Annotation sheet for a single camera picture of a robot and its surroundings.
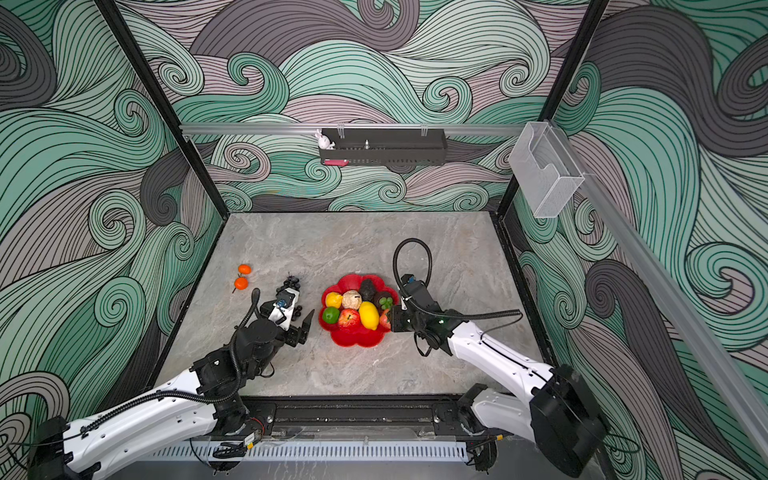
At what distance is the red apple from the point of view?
2.80ft

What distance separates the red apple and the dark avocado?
0.19ft

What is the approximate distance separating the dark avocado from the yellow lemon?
0.08 feet

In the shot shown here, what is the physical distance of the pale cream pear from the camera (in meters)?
0.89

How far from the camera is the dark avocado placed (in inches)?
36.2

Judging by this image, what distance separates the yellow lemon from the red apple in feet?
0.06
